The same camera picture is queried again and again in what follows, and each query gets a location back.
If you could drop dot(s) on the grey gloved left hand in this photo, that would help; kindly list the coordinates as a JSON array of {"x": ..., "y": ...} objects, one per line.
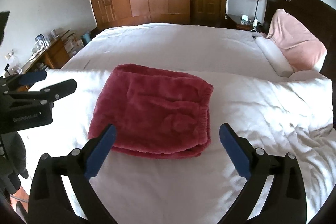
[{"x": 13, "y": 162}]

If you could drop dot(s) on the magenta fleece pants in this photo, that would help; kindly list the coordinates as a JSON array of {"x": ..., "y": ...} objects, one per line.
[{"x": 158, "y": 114}]

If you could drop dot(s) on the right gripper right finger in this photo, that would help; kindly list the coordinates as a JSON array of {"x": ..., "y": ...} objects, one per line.
[{"x": 286, "y": 199}]

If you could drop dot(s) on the wooden side desk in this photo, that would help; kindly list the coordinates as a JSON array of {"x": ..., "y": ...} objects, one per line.
[{"x": 56, "y": 54}]

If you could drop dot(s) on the white bolster pillow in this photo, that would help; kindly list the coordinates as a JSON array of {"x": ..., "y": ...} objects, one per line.
[{"x": 275, "y": 57}]

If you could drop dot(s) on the dark wooden headboard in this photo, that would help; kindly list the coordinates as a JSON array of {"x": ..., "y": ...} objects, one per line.
[{"x": 317, "y": 17}]

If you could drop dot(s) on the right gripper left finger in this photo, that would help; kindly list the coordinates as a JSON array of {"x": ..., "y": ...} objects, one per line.
[{"x": 49, "y": 202}]

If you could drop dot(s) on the pink pillow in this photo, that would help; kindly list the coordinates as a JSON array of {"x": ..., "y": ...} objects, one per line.
[{"x": 303, "y": 50}]

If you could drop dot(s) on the dark bedside table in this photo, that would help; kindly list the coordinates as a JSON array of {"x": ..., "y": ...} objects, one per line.
[{"x": 235, "y": 22}]

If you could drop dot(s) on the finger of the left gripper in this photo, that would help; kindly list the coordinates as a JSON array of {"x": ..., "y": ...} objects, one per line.
[
  {"x": 26, "y": 78},
  {"x": 50, "y": 94}
]

